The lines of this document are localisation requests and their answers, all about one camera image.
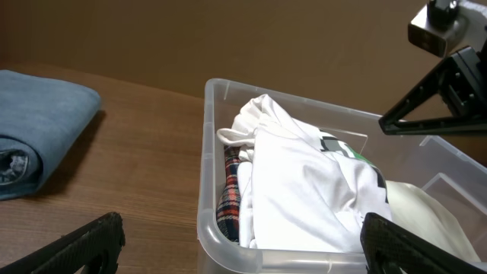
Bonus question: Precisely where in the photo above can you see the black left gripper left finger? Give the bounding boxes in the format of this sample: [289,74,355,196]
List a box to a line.
[1,212,126,274]

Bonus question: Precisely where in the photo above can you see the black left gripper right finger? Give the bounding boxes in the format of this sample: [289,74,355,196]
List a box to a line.
[360,213,486,274]

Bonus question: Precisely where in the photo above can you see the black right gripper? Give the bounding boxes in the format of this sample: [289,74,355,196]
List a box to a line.
[379,46,486,135]

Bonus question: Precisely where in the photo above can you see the cream cloth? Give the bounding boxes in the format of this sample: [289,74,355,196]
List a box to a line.
[386,180,480,263]

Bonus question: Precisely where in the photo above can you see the white printed t-shirt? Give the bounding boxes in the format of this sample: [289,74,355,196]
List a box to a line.
[217,94,391,253]

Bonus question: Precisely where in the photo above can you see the plaid flannel shirt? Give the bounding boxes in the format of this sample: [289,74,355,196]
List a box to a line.
[216,146,240,244]

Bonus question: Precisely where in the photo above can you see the clear plastic storage bin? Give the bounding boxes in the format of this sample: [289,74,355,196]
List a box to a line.
[197,78,486,274]

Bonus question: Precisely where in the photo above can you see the folded blue jeans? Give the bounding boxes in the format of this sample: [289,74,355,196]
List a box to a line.
[1,70,101,200]

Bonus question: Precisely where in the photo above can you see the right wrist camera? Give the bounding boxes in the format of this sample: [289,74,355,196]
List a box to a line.
[407,0,486,58]

